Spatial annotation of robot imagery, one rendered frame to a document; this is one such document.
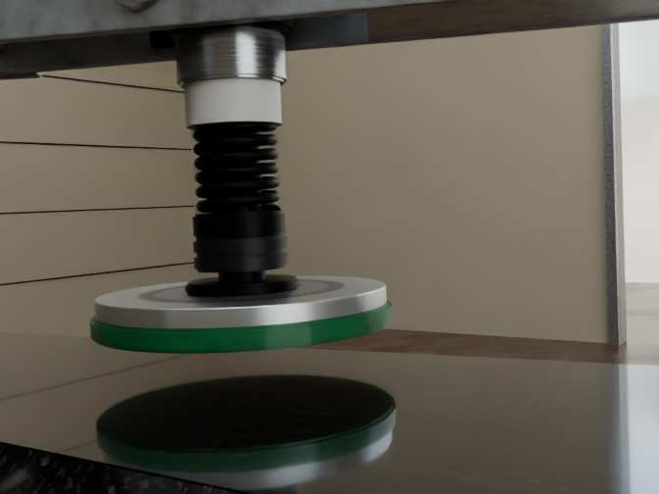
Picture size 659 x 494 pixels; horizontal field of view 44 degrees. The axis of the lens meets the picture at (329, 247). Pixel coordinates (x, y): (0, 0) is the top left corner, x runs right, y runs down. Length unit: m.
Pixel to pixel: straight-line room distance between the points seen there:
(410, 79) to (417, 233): 1.11
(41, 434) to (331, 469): 0.18
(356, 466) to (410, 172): 5.65
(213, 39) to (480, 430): 0.32
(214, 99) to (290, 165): 6.06
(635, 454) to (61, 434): 0.29
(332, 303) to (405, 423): 0.11
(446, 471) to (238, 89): 0.32
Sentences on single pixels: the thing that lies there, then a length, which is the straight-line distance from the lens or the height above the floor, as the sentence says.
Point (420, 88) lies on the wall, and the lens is 6.00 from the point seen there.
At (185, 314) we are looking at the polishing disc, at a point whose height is 0.90.
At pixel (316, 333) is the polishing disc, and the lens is 0.52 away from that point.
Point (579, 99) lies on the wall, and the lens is 5.52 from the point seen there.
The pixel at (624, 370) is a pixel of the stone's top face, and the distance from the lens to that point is 0.58.
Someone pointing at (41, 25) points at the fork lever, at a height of 1.09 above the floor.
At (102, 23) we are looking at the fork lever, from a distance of 0.58.
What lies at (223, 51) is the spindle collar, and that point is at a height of 1.07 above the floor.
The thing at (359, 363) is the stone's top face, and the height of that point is 0.84.
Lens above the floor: 0.96
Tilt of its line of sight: 3 degrees down
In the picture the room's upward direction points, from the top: 3 degrees counter-clockwise
